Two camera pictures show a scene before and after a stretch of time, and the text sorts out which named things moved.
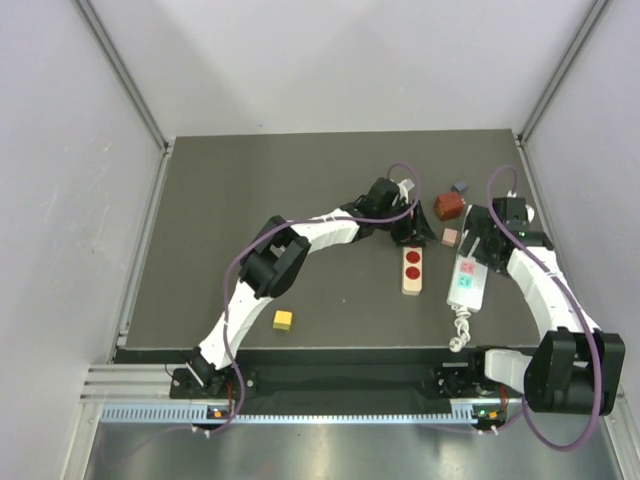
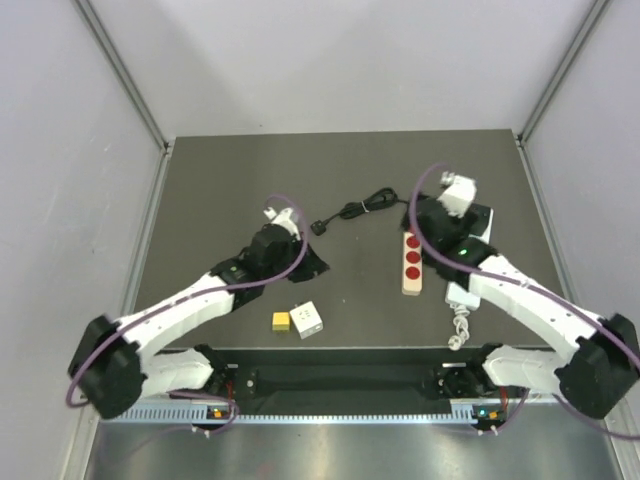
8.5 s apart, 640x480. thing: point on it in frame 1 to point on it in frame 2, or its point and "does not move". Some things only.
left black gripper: x=416 y=231 to x=311 y=265
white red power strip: x=412 y=270 does not move
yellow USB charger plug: x=282 y=320 does not move
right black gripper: x=481 y=228 to x=464 y=223
